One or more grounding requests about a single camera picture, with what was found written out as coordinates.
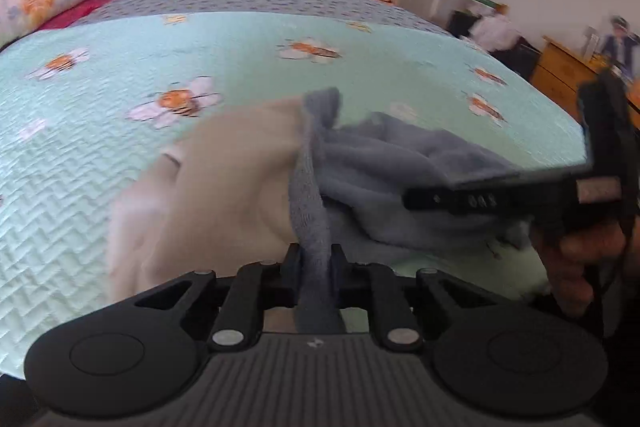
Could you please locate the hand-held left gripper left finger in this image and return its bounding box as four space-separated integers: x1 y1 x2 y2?
132 243 304 354

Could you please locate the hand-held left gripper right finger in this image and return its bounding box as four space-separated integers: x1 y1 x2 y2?
330 243 501 353

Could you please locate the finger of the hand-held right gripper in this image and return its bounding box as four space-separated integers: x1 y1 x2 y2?
403 161 597 218

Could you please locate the beige garment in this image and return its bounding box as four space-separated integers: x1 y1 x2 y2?
107 96 316 303

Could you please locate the blue-grey fleece garment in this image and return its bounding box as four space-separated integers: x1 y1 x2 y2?
287 87 538 335

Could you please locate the person's right hand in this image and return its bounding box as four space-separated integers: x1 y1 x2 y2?
531 219 632 320

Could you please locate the wooden cabinet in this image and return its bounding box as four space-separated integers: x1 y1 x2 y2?
530 36 611 118

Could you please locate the blue figure picture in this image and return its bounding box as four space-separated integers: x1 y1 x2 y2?
600 14 640 75

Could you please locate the black chair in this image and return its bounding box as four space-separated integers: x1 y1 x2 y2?
446 9 542 80

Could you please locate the white cloth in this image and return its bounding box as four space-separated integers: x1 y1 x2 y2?
470 14 521 55

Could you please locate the green object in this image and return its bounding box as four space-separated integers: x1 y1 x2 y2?
471 0 510 15

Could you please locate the green bee-printed quilt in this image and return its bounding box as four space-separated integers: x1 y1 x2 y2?
0 12 596 380

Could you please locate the red cloth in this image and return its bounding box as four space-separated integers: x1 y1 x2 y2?
37 0 118 31

